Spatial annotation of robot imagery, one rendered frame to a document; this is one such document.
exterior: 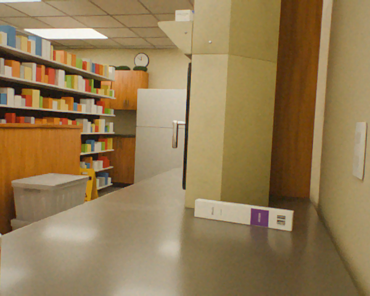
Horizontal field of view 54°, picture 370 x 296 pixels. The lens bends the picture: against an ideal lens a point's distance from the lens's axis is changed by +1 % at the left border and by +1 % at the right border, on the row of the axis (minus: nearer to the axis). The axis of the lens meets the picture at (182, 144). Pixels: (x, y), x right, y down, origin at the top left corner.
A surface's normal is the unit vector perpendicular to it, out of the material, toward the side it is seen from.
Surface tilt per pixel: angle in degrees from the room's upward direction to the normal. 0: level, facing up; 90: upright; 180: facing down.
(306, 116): 90
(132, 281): 0
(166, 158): 90
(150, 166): 90
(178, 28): 90
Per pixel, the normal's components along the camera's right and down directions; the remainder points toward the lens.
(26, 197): -0.25, 0.14
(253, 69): 0.51, 0.07
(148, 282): 0.05, -1.00
